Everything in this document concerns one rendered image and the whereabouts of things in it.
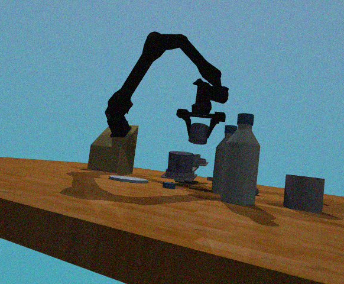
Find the small blue block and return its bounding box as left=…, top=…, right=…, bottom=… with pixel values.
left=163, top=182, right=176, bottom=189

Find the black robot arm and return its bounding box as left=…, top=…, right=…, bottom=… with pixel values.
left=105, top=31, right=229, bottom=137

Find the grey round dish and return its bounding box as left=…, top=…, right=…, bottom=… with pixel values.
left=109, top=176, right=148, bottom=183

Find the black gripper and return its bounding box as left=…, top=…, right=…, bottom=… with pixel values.
left=176, top=96, right=226, bottom=138

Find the grey bottle with dark blue cap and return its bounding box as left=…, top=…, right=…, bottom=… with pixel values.
left=220, top=113, right=260, bottom=205
left=212, top=125, right=237, bottom=194

